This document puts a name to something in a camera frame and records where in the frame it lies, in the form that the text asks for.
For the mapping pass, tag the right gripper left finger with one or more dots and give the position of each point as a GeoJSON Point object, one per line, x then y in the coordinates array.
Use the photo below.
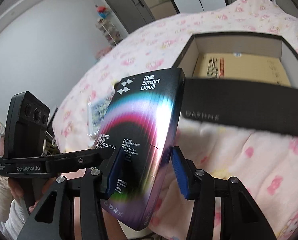
{"type": "Point", "coordinates": [53, 217]}

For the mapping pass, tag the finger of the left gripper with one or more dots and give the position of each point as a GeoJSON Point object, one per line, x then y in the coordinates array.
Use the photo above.
{"type": "Point", "coordinates": [74, 161]}

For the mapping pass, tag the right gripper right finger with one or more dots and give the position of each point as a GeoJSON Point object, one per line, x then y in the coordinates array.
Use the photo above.
{"type": "Point", "coordinates": [240, 216]}

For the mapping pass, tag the black Smart Devil box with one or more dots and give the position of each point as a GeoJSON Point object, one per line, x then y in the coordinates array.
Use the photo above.
{"type": "Point", "coordinates": [142, 118]}

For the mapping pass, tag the person left hand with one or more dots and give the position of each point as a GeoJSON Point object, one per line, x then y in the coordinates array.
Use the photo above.
{"type": "Point", "coordinates": [21, 192]}

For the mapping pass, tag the white alcohol wipes pack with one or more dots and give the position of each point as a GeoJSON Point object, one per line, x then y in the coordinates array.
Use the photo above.
{"type": "Point", "coordinates": [96, 111]}

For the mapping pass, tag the pink cartoon print bedspread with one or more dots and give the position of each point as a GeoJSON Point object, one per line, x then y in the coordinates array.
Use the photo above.
{"type": "Point", "coordinates": [266, 163]}

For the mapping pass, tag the white shelf rack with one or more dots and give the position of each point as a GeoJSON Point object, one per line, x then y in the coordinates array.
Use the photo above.
{"type": "Point", "coordinates": [109, 31]}

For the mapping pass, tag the black Daphne shoe box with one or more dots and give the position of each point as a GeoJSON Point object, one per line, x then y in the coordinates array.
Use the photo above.
{"type": "Point", "coordinates": [252, 105]}

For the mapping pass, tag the dark grey door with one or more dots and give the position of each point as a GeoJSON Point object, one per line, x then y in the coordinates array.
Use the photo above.
{"type": "Point", "coordinates": [133, 14]}

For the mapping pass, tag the beige drawer cabinet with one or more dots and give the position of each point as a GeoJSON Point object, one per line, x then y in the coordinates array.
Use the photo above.
{"type": "Point", "coordinates": [161, 8]}

